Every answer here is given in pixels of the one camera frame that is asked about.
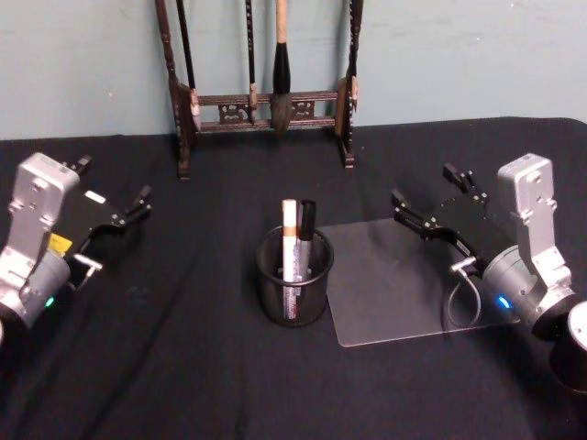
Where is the right gripper dark cable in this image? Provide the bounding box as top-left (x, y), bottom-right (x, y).
top-left (446, 256), bottom-right (483, 329)

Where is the black table cloth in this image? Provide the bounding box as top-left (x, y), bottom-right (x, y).
top-left (0, 116), bottom-right (587, 440)

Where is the large black-haired calligraphy brush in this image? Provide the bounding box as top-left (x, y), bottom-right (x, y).
top-left (269, 0), bottom-right (294, 138)

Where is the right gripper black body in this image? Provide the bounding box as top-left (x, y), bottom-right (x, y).
top-left (432, 193), bottom-right (522, 272)

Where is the left gripper dark cable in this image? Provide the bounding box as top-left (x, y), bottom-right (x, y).
top-left (67, 254), bottom-right (104, 291)

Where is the thin black-handled calligraphy brush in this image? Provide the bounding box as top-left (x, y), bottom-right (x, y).
top-left (175, 0), bottom-right (204, 131)

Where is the thin dotted-handle calligraphy brush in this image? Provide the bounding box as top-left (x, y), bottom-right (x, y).
top-left (244, 0), bottom-right (260, 125)

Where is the grey marker with black cap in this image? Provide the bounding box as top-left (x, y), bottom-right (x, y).
top-left (296, 199), bottom-right (318, 321)

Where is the tan-tipped dotted-handle calligraphy brush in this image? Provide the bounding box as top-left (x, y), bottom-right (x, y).
top-left (336, 0), bottom-right (360, 138)

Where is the dark wooden brush rack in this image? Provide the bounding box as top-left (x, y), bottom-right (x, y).
top-left (154, 0), bottom-right (364, 181)

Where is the clear plastic sheet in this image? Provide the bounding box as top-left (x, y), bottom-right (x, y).
top-left (316, 217), bottom-right (522, 348)

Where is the gripper dark cable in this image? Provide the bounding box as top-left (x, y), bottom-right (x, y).
top-left (67, 254), bottom-right (104, 291)
top-left (446, 256), bottom-right (483, 329)

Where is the white marker with brown band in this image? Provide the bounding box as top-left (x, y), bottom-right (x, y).
top-left (281, 198), bottom-right (301, 322)

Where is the black mesh pen cup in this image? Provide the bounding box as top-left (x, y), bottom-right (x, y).
top-left (255, 225), bottom-right (335, 329)

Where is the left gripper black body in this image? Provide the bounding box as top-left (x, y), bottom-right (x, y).
top-left (49, 184), bottom-right (127, 268)

